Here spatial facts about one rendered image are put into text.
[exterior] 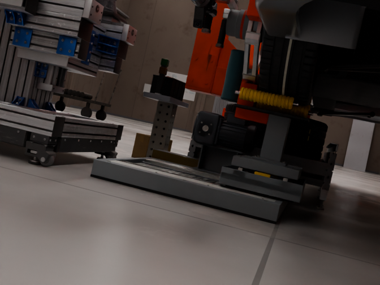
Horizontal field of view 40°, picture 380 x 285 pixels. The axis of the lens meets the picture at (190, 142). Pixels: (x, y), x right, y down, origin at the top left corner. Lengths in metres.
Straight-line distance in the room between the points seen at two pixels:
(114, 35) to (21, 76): 0.55
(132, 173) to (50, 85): 0.73
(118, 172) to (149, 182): 0.15
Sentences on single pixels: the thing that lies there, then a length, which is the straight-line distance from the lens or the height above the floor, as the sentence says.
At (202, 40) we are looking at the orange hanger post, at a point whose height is 0.81.
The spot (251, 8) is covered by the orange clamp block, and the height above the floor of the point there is 0.84.
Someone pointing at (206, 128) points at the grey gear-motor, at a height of 0.31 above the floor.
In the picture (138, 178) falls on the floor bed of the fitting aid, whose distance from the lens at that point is 2.23.
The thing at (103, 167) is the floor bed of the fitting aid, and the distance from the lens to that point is 2.29.
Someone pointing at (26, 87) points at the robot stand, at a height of 0.32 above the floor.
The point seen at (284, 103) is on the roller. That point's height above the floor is 0.50.
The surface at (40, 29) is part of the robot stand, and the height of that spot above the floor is 0.59.
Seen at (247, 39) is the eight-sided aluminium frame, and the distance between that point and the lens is 2.31.
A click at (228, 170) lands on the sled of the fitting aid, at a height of 0.16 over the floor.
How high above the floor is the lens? 0.32
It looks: 2 degrees down
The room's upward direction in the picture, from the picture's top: 12 degrees clockwise
